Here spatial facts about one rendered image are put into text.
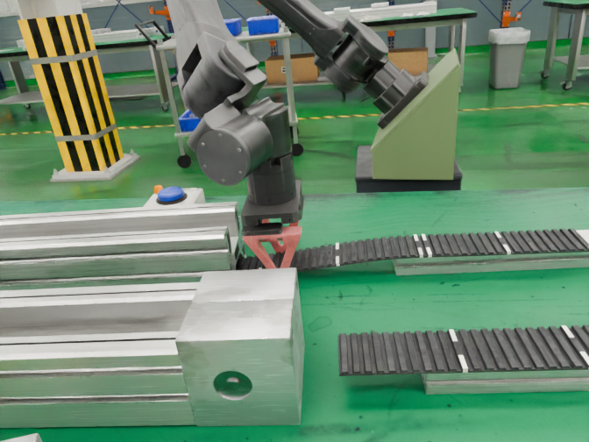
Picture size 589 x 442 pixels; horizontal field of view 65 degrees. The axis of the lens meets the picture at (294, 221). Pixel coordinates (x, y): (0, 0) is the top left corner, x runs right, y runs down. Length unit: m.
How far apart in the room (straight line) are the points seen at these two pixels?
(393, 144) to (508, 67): 4.61
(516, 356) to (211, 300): 0.27
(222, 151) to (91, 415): 0.26
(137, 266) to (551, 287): 0.48
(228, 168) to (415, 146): 0.47
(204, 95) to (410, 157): 0.45
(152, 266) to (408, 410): 0.33
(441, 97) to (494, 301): 0.39
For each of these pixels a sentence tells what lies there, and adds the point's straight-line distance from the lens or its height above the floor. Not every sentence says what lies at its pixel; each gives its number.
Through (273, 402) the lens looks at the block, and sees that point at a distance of 0.41.
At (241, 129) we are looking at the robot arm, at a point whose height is 0.99.
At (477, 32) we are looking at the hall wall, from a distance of 8.14.
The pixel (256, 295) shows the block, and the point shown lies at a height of 0.87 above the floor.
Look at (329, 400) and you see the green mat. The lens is 0.45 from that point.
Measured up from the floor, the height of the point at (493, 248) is 0.81.
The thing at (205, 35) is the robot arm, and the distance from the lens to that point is 0.55.
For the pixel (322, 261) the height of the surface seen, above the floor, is 0.80.
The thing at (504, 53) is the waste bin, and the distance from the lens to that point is 5.39.
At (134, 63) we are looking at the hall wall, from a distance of 8.98.
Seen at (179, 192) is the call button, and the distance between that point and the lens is 0.73.
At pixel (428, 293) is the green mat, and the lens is 0.57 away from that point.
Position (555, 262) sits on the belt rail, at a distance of 0.64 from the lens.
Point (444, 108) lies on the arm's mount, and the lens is 0.84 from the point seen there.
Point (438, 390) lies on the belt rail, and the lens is 0.45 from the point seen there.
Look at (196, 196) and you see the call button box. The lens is 0.74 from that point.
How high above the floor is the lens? 1.11
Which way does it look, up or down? 26 degrees down
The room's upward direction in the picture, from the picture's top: 6 degrees counter-clockwise
